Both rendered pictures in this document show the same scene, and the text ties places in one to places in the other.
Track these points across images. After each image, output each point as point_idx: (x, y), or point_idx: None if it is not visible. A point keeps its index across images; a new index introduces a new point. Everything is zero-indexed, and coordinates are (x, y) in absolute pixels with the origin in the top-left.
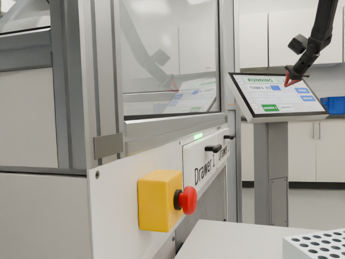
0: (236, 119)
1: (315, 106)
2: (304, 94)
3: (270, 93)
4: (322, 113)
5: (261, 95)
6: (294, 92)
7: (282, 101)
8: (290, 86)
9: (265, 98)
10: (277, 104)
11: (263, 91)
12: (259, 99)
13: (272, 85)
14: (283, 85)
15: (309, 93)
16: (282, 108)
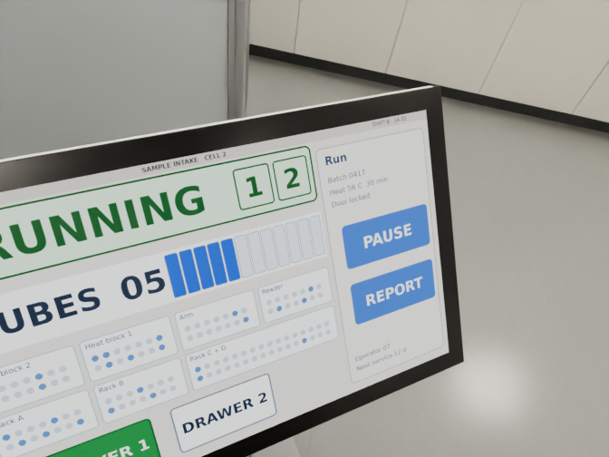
0: (229, 26)
1: (413, 335)
2: (385, 264)
3: (146, 331)
4: (423, 374)
5: (56, 377)
6: (332, 265)
7: (212, 374)
8: (321, 223)
9: (82, 399)
10: (164, 413)
11: (85, 335)
12: (24, 426)
13: (185, 251)
14: (271, 228)
15: (420, 249)
16: (191, 430)
